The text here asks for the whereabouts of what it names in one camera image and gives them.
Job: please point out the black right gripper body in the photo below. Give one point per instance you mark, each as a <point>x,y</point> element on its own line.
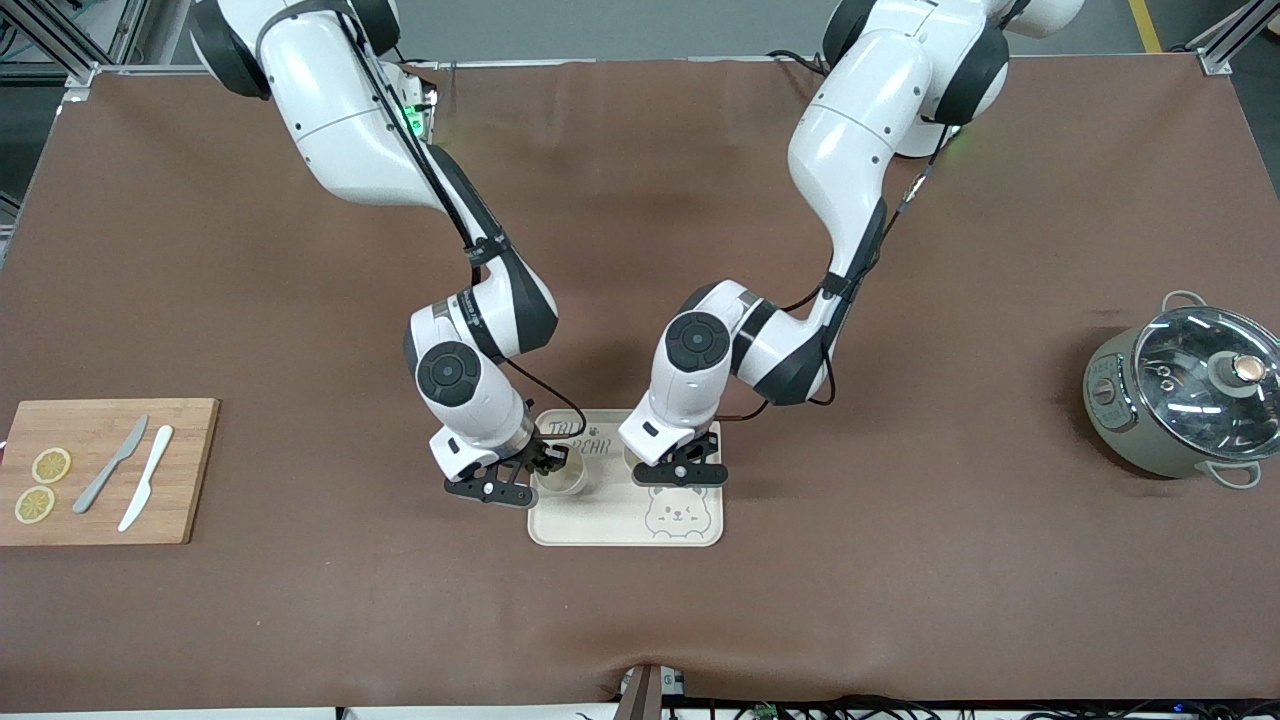
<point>541,457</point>

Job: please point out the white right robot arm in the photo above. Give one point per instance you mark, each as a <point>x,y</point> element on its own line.
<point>340,110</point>

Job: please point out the white IKEA cup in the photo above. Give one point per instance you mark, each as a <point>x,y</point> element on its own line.
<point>632,460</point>
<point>570,482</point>

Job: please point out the brown table mat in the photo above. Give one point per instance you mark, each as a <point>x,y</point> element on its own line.
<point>640,620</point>

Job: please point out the bamboo cutting board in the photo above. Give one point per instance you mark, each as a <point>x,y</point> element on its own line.
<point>175,470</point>

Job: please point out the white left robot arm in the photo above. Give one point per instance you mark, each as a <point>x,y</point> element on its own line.
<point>860,130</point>

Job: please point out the lemon slice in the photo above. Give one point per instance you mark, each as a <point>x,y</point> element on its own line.
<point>35,504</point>
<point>51,465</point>

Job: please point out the aluminium frame profile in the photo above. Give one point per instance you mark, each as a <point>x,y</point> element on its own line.
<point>1230,35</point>
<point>70,40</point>

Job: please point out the glass pot lid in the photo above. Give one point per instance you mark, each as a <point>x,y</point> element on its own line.
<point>1190,390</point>

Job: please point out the grey electric cooking pot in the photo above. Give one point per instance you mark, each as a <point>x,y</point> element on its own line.
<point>1115,420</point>

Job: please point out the beige bear print tray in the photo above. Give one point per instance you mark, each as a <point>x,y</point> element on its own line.
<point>610,520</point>

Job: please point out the grey plastic knife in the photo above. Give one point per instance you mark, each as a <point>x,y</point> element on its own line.
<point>112,465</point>

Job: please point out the white plastic knife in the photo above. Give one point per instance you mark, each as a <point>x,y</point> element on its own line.
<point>148,475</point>

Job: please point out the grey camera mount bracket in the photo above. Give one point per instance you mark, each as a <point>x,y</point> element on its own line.
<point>645,692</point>

